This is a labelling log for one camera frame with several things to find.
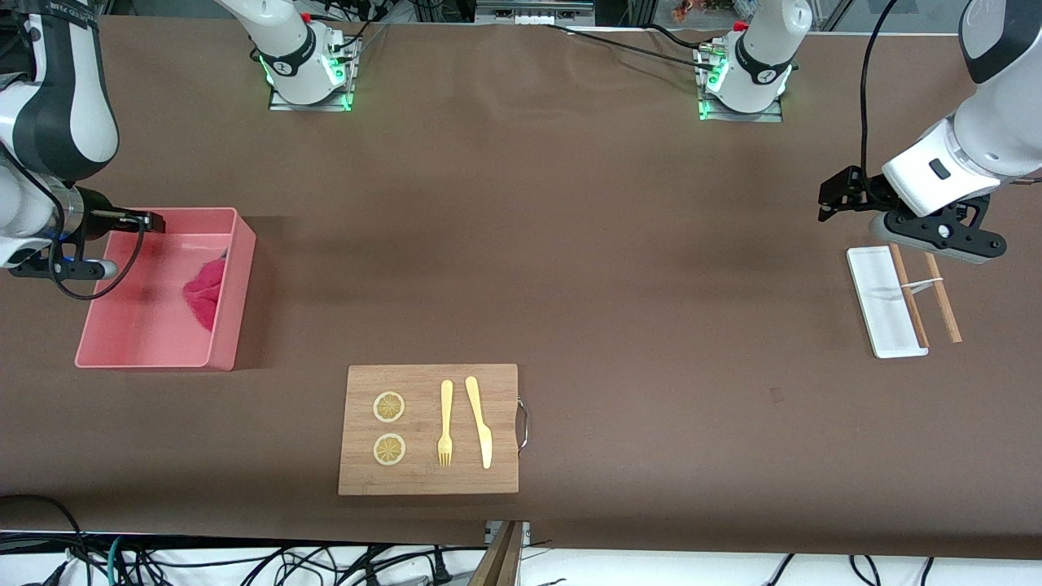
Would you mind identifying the pink and grey cloth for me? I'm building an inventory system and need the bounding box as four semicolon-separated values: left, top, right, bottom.
182;251;230;332

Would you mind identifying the pink plastic bin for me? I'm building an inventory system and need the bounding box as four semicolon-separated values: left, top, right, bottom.
75;207;257;372

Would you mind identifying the white rack tray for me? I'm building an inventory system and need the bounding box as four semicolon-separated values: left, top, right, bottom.
847;247;929;359

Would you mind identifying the yellow plastic fork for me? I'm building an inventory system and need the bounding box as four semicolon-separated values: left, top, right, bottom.
437;379;454;468

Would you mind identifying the wooden cutting board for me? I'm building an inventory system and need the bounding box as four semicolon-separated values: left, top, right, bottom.
338;364;531;496

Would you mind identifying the yellow plastic knife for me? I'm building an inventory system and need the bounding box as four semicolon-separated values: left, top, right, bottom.
465;375;493;470

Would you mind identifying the brown wooden beam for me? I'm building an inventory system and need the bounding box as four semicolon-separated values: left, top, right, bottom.
468;521;526;586

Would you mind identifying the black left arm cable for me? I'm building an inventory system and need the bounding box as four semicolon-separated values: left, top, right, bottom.
859;0;900;192

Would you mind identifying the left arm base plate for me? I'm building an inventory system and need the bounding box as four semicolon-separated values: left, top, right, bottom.
698;45;784;123

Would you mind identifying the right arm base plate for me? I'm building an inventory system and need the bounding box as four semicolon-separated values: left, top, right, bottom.
269;37;357;112

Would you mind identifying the short black table cable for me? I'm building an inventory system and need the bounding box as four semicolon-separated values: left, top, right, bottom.
646;22;713;51

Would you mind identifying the long black table cable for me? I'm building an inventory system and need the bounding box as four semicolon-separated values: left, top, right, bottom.
544;23;725;72

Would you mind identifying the black looped floor cable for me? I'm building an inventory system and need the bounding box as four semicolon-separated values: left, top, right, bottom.
0;494;92;586

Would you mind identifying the black floor cable bundle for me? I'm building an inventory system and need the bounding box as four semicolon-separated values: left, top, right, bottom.
122;544;457;586

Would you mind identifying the grey metal rail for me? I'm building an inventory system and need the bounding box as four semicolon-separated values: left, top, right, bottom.
475;0;597;25

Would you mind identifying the small metal table bracket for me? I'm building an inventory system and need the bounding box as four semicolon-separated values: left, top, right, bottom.
485;521;532;548

